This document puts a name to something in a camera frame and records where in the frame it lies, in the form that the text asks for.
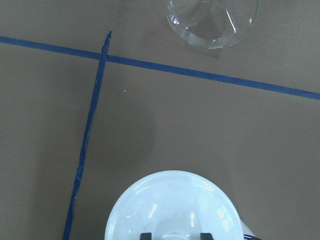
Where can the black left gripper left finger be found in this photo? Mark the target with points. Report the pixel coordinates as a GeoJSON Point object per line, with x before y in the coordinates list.
{"type": "Point", "coordinates": [145, 236]}

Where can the clear glass funnel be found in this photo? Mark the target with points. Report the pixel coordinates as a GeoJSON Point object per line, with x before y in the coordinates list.
{"type": "Point", "coordinates": [211, 24]}

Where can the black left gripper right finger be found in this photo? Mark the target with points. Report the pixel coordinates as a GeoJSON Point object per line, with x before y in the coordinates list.
{"type": "Point", "coordinates": [206, 236]}

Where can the white ceramic lid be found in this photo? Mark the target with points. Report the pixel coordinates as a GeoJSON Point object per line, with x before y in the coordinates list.
{"type": "Point", "coordinates": [173, 205]}

